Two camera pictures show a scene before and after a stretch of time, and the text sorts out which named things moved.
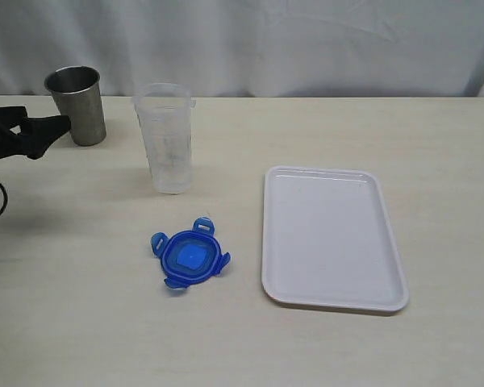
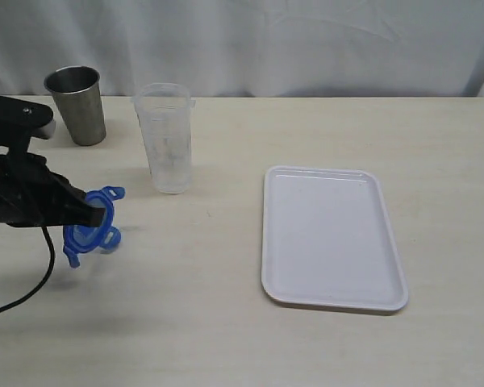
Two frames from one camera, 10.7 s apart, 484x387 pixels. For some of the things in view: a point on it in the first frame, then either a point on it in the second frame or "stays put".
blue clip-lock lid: (189, 257) to (78, 240)
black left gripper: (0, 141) to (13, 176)
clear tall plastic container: (165, 112) stays put
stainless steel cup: (77, 93) stays put
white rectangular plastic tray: (327, 240) stays put
